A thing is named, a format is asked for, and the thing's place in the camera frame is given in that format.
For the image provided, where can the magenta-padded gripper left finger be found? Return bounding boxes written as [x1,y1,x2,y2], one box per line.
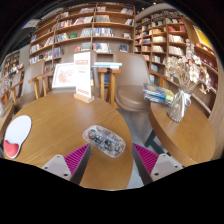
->
[41,143,92,186]

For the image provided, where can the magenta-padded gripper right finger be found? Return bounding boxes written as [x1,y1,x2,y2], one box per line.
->
[131,143,184,186]

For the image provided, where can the transparent computer mouse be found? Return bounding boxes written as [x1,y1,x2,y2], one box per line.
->
[82,124,127,159]

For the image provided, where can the white mouse pad red rest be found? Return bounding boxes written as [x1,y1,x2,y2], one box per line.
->
[3,114,33,160]

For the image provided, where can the round wooden side table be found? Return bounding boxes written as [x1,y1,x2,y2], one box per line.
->
[148,99,217,168]
[0,101,15,141]

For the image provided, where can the glass vase with beige flowers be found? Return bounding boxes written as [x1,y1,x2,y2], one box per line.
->
[164,39,212,124]

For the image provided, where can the stack of colourful books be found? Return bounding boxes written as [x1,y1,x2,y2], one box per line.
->
[142,82,176,107]

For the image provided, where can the beige armchair wooden arms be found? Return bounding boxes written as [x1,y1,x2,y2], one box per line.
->
[28,49,116,108]
[108,51,164,113]
[1,59,46,111]

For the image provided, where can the white framed floral picture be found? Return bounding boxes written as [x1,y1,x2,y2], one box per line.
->
[51,62,77,89]

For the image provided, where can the white sign on wooden base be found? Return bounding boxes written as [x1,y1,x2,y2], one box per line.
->
[73,50,95,104]

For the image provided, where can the light blue book stack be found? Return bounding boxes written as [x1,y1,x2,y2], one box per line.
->
[91,61,123,70]

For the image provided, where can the distant wooden bookshelf unit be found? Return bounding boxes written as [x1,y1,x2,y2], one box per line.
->
[3,49,21,78]

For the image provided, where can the tall wooden bookshelf yellow poster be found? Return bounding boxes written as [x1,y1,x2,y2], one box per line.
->
[133,11,224,118]

